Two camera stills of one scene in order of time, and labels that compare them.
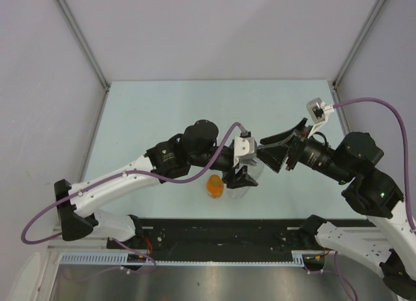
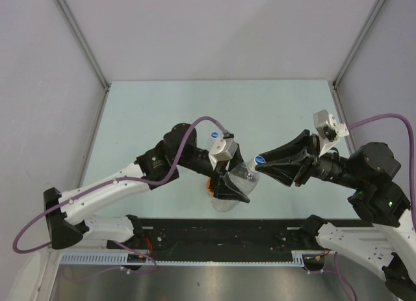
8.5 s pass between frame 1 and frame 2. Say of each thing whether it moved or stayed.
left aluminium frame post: stayed
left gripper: moved
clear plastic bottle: moved
